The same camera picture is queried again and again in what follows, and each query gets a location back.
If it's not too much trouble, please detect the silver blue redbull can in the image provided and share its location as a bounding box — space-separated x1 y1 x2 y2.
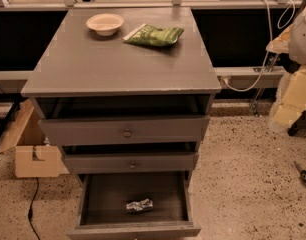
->
126 198 153 213

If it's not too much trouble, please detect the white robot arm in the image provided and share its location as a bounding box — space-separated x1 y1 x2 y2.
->
266 7 306 131

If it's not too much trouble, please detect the grey drawer cabinet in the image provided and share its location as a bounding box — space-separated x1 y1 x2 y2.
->
20 6 223 240

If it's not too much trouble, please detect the grey middle drawer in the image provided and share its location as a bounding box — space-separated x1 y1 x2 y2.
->
63 152 199 174

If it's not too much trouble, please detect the grey top drawer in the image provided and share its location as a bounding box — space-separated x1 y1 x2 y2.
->
39 116 209 146

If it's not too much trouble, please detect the grey open bottom drawer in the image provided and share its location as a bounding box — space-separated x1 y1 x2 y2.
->
68 172 201 240

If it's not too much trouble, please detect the green chip bag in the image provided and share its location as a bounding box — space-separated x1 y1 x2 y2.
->
123 24 184 47

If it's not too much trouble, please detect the white paper bowl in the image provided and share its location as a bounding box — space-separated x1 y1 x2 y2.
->
86 13 124 36

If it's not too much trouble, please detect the cardboard box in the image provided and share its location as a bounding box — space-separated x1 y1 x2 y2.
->
0 100 68 178

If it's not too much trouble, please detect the black caster wheel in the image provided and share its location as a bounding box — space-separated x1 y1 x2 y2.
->
294 162 306 183

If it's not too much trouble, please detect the white hanging cable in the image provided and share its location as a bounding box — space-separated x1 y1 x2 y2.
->
221 0 297 93

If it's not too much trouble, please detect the black floor cable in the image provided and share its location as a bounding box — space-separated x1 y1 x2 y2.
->
27 177 41 240

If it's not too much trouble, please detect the grey metal rail frame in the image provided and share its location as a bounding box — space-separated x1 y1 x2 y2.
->
0 0 306 95

